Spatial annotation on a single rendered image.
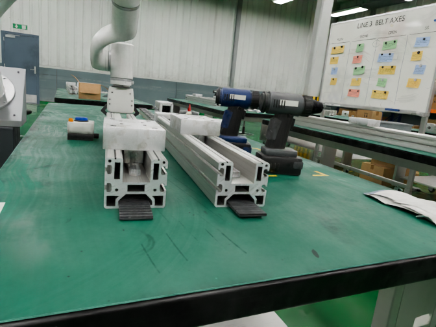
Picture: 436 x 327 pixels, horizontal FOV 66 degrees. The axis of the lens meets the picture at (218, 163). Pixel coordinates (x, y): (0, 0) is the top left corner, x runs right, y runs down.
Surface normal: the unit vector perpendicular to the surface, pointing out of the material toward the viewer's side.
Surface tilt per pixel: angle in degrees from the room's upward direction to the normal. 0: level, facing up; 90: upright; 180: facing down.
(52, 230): 0
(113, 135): 90
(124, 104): 93
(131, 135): 90
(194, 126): 90
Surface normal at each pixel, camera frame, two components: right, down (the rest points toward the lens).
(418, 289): 0.40, 0.23
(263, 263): 0.10, -0.97
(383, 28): -0.91, 0.00
